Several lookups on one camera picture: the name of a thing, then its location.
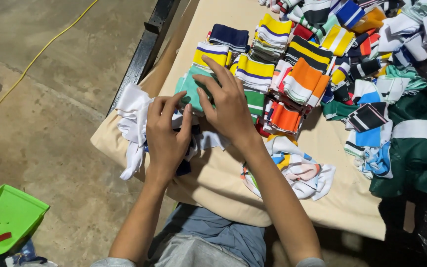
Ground person's right hand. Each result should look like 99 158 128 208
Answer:
192 55 262 150

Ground person's left hand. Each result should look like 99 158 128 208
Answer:
146 91 194 179

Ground white and navy fabric pile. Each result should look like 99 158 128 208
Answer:
115 83 233 181

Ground mint green fabric stack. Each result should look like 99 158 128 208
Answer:
174 65 218 116

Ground green white striped fabric stack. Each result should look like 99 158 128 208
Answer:
243 89 266 124

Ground wide yellow white purple stack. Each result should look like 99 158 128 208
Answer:
230 54 276 94

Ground orange striped fabric stack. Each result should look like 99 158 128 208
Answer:
262 100 304 136

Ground yellow white purple striped stack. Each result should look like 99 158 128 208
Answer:
193 41 233 69

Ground beige table cloth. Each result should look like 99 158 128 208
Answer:
90 0 417 241

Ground navy folded fabric stack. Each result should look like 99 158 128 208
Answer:
208 23 251 53

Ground orange white folded fabric stack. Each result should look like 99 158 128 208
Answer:
282 57 331 108

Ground tall yellow white striped stack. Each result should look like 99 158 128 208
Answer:
251 14 293 64

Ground loose heap of mixed fabric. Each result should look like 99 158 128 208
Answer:
240 134 337 201

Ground black yellow striped fabric stack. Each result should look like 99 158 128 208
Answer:
285 35 334 73

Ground person's blue grey shorts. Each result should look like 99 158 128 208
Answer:
150 202 267 267

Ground person's grey shirt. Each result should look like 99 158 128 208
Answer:
90 233 327 267

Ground black white striped fabric piece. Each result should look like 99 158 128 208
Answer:
346 103 389 133

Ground blue white fabric pieces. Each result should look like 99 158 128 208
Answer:
343 120 394 179

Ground large heap of striped collars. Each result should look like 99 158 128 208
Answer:
257 0 427 108

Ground green plastic dustpan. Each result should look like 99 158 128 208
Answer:
0 184 50 256

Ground blue white plastic bag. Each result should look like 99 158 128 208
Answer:
5 238 58 267

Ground dark green garment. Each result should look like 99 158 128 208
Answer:
368 86 427 198

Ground black plastic bag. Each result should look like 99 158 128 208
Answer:
378 191 427 267

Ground black metal table rail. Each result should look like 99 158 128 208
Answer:
106 0 181 116

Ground yellow cable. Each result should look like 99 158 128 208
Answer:
0 0 99 130

